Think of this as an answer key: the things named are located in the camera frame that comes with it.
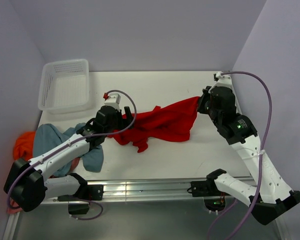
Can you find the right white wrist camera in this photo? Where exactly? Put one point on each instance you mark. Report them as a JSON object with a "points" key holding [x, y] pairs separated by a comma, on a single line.
{"points": [[222, 80]]}

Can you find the white plastic perforated basket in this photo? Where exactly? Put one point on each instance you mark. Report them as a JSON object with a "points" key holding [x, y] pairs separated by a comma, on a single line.
{"points": [[64, 87]]}

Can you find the red t shirt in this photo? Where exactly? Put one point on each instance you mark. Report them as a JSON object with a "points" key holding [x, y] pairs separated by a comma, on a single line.
{"points": [[172, 123]]}

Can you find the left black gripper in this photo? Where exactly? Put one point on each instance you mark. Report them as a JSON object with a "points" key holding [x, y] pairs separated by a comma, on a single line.
{"points": [[125, 122]]}

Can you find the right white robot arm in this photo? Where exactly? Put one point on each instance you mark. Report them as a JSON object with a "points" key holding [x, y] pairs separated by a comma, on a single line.
{"points": [[275, 196]]}

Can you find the orange t shirt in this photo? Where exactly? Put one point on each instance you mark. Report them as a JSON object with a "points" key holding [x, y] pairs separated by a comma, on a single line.
{"points": [[23, 147]]}

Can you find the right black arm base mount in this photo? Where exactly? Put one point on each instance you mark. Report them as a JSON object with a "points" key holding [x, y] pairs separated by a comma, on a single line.
{"points": [[213, 199]]}

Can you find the pink t shirt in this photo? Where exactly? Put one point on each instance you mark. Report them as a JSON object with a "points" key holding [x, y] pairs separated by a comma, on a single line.
{"points": [[62, 172]]}

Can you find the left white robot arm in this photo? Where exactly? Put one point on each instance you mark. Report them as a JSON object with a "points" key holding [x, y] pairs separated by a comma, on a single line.
{"points": [[30, 182]]}

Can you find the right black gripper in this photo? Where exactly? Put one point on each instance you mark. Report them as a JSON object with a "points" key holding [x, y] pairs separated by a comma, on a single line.
{"points": [[207, 93]]}

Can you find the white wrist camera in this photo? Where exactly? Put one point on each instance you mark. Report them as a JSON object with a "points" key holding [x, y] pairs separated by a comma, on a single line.
{"points": [[222, 80], [112, 99]]}

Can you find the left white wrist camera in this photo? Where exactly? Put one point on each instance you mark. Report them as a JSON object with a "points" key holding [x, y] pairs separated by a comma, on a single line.
{"points": [[112, 99]]}

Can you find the aluminium right side rail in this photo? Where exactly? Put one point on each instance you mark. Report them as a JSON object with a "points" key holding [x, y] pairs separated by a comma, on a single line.
{"points": [[242, 136]]}

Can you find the aluminium front rail frame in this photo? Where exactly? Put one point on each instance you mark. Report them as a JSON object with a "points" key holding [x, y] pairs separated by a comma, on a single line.
{"points": [[132, 210]]}

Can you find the blue grey t shirt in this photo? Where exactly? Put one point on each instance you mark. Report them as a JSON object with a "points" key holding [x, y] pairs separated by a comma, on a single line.
{"points": [[48, 137]]}

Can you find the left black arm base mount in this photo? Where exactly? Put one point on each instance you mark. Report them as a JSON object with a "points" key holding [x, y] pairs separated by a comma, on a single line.
{"points": [[84, 200]]}

